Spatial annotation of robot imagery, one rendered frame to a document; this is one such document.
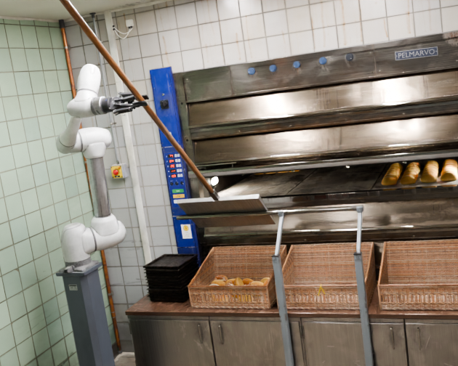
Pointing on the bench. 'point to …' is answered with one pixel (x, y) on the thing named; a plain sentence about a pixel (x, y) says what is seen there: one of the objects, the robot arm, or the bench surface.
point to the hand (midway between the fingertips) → (141, 100)
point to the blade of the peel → (240, 204)
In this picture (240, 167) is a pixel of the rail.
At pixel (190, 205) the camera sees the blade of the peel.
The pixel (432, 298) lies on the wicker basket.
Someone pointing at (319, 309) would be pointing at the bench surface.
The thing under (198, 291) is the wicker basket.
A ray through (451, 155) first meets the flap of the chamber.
